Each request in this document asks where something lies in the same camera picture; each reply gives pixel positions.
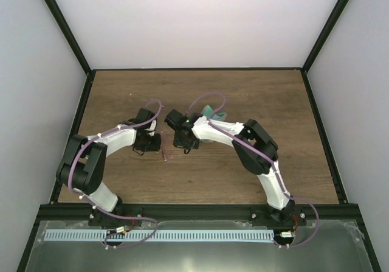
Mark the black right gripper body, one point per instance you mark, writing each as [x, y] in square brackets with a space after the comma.
[182, 142]

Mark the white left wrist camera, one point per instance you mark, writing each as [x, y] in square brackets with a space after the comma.
[152, 126]

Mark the black enclosure frame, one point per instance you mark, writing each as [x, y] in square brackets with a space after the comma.
[140, 34]

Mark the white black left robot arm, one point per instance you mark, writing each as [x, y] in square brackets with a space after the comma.
[83, 163]

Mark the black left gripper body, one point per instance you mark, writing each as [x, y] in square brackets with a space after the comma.
[149, 145]

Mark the metal front plate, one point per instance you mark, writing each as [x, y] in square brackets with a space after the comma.
[333, 245]

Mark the pink sunglasses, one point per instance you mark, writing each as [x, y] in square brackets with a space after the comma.
[165, 147]

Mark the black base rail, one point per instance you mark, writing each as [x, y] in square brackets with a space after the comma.
[258, 215]

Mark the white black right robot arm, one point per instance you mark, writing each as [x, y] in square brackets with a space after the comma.
[256, 150]

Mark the light blue slotted strip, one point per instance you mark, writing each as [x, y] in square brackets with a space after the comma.
[84, 235]

